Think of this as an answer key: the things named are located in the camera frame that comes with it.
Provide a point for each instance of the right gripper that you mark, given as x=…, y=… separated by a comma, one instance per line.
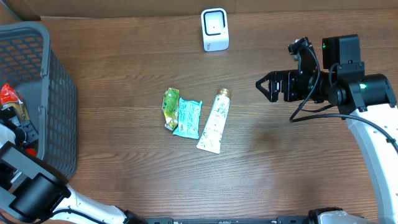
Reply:
x=288, y=78

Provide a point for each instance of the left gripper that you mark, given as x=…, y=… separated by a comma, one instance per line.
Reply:
x=31, y=144

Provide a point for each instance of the orange pasta package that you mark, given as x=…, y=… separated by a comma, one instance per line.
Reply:
x=11, y=98

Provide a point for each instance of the white gold-capped cream tube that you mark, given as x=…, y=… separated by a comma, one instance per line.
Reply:
x=211, y=136

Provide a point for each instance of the teal snack packet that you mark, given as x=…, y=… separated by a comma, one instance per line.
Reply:
x=188, y=119

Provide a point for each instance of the green snack packet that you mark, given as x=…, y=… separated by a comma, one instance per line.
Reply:
x=170, y=106

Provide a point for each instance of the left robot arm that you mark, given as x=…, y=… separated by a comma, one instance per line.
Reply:
x=34, y=192

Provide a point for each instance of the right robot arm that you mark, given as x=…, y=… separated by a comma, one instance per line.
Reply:
x=338, y=87

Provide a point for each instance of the white barcode scanner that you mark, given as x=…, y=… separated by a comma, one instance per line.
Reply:
x=215, y=32

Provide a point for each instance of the grey plastic shopping basket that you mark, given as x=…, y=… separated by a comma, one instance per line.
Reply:
x=29, y=65

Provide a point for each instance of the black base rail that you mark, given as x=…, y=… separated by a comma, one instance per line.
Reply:
x=278, y=220

